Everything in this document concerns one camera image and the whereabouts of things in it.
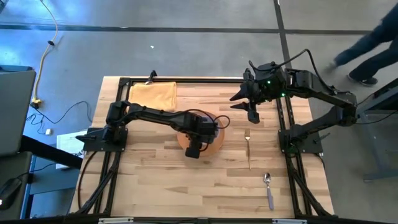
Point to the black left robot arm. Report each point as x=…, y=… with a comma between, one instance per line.
x=149, y=115

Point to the yellow cloth napkin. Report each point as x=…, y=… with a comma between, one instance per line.
x=155, y=95

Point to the grey monitor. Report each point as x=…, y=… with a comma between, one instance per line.
x=15, y=109

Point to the grey side table frame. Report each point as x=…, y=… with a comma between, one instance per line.
x=377, y=124

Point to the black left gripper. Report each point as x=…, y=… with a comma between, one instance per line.
x=202, y=127

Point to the black table clamp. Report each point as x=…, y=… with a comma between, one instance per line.
x=152, y=74

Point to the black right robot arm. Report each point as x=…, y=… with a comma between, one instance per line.
x=323, y=96

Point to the black computer mouse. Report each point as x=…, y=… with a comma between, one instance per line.
x=9, y=193

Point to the white bracket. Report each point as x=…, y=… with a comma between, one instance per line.
x=115, y=220
x=289, y=221

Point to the gold fork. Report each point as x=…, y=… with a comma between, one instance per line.
x=247, y=133

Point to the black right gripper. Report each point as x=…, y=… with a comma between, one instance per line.
x=267, y=84

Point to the black desk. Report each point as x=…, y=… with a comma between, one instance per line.
x=53, y=152

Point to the white paper sheet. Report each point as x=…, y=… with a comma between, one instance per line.
x=68, y=144

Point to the orange round plate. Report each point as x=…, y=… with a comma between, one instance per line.
x=214, y=144

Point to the small white power adapter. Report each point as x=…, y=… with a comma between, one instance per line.
x=48, y=132

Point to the person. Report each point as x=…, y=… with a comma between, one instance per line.
x=373, y=59

